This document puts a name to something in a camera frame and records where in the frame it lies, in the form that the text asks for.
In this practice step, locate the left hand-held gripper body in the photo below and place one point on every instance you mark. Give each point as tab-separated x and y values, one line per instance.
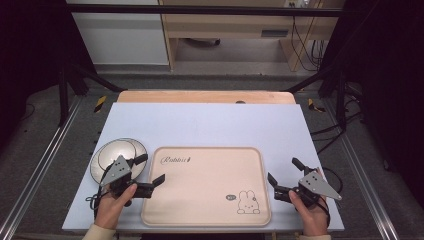
117	170

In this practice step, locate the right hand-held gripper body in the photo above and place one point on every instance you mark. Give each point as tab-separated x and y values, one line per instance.
318	186

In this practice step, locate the white plate with black rim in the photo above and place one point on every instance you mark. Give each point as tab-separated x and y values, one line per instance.
138	148

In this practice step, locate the silver round plate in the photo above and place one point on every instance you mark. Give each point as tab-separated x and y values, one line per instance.
100	163

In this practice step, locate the person's right hand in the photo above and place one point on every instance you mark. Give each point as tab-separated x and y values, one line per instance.
313	218

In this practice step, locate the person's left hand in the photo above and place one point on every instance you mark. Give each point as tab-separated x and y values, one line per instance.
110	210

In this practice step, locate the beige tray with rabbit print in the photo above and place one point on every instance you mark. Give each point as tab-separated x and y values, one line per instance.
203	190

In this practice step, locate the black metal stand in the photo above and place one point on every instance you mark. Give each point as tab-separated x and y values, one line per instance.
340	96
63	90

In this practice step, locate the white cabinet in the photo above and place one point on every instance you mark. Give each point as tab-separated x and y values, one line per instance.
120	36

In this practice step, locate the black curtain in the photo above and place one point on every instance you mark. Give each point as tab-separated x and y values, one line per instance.
390	66
30	50

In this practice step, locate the wooden desk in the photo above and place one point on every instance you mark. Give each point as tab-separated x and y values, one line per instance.
226	23

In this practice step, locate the metal floor rail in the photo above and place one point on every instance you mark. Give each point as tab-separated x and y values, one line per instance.
361	166
43	156

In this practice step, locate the black horizontal frame bar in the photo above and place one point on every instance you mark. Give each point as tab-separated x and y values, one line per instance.
200	10

